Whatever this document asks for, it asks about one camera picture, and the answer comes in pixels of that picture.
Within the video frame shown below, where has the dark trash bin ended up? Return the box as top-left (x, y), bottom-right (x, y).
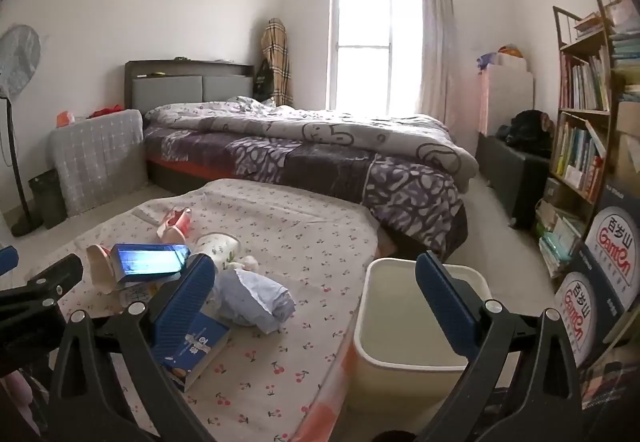
top-left (28, 169), bottom-right (68, 229)

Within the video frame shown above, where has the purple patterned bed blanket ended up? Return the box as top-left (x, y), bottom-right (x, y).
top-left (144, 125), bottom-right (468, 258)

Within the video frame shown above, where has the beige plaid coat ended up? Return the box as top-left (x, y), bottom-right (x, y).
top-left (260, 18), bottom-right (295, 107)

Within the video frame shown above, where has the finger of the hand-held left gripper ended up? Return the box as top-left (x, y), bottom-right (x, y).
top-left (0, 246), bottom-right (20, 276)
top-left (0, 253), bottom-right (84, 319)

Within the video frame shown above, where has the white plastic trash bin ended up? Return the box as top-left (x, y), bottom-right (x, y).
top-left (352, 258), bottom-right (491, 415)

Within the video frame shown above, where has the black bag on bench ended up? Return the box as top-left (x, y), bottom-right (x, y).
top-left (497, 110), bottom-right (556, 158)

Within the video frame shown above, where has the nightstand under grey checked cloth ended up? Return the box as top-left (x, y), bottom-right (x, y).
top-left (47, 109), bottom-right (148, 215)

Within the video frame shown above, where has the window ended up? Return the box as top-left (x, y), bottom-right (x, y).
top-left (327, 0), bottom-right (423, 115)

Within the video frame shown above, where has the stack of books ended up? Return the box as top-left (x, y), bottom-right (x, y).
top-left (537, 199), bottom-right (586, 278)
top-left (610, 5), bottom-right (640, 103)

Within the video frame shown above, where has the grey cartoon print duvet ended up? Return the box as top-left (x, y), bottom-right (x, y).
top-left (144, 96), bottom-right (480, 193)

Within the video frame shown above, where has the floral print paper cup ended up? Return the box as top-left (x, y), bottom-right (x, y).
top-left (192, 232), bottom-right (238, 270)

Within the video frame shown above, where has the row of books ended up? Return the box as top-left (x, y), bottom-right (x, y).
top-left (550, 115), bottom-right (608, 203)
top-left (559, 53), bottom-right (610, 112)

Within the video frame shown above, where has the dark printed cardboard box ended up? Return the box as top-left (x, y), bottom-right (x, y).
top-left (554, 267), bottom-right (626, 370)
top-left (580, 187), bottom-right (640, 318)

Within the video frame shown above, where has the wooden bookshelf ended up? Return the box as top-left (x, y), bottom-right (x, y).
top-left (537, 0), bottom-right (640, 283)

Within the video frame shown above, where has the bed with grey headboard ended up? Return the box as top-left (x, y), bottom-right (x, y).
top-left (125, 60), bottom-right (481, 263)

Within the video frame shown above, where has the pale window curtain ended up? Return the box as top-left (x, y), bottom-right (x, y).
top-left (417, 0), bottom-right (458, 123)

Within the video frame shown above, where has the cherry print tablecloth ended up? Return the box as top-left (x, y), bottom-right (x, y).
top-left (10, 178), bottom-right (396, 442)

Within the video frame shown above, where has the pink and white paper wrapper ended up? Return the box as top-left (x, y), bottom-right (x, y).
top-left (86, 245), bottom-right (121, 295)

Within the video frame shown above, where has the crumpled white tissue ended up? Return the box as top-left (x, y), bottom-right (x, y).
top-left (226, 255), bottom-right (260, 273)

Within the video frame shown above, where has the torn pink red carton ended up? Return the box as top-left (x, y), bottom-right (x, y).
top-left (156, 206), bottom-right (193, 243)

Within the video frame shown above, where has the pink and white cabinet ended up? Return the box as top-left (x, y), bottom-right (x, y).
top-left (477, 63), bottom-right (535, 138)

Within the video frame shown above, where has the blue and white flat box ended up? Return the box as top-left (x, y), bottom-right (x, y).
top-left (159, 311), bottom-right (232, 394)

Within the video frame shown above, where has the long glossy blue box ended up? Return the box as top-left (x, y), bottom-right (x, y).
top-left (111, 243), bottom-right (192, 284)

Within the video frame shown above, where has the standing fan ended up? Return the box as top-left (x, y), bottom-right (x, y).
top-left (0, 24), bottom-right (43, 238)

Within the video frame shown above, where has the dark grey storage box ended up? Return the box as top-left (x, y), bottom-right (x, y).
top-left (475, 132), bottom-right (551, 228)

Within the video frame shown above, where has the white plastic bag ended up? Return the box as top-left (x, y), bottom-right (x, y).
top-left (215, 267), bottom-right (297, 335)

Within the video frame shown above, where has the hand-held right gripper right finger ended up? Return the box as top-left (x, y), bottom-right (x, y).
top-left (415, 251), bottom-right (596, 442)

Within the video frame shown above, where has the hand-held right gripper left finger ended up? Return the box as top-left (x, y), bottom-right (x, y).
top-left (47, 252), bottom-right (218, 442)

